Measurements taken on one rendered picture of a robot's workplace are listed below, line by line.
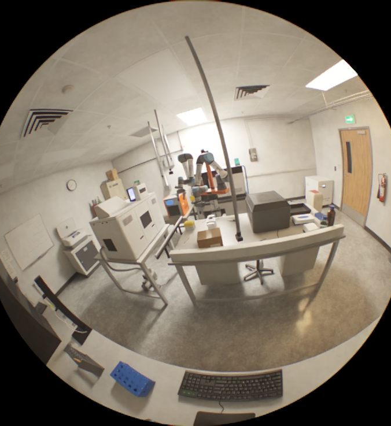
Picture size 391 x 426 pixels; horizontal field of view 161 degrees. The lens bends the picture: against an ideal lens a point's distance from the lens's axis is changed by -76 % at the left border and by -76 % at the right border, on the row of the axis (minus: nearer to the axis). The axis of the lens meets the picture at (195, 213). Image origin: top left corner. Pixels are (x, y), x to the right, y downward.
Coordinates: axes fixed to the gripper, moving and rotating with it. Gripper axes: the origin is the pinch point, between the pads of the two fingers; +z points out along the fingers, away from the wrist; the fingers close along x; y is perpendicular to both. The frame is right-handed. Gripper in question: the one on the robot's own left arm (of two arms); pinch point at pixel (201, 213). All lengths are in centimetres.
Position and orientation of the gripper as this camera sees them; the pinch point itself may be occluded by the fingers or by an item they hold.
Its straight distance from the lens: 164.9
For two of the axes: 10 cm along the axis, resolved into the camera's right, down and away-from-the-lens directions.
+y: 7.5, -4.0, 5.3
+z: 2.4, 9.1, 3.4
